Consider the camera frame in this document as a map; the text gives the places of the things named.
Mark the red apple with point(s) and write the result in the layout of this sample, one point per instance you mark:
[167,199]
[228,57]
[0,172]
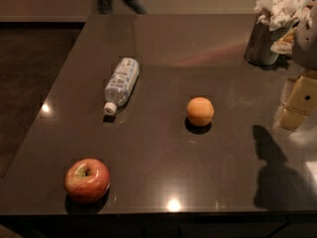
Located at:
[87,181]

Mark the metal cup container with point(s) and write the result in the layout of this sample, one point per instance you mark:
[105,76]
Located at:
[258,50]

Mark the orange fruit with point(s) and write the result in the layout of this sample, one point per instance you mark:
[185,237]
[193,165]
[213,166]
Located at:
[200,111]

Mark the white crumpled napkins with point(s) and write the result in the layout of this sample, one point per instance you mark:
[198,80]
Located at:
[276,14]

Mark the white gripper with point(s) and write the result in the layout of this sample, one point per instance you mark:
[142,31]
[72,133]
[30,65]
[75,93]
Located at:
[306,47]

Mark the blue plastic water bottle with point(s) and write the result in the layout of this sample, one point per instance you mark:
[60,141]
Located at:
[120,85]

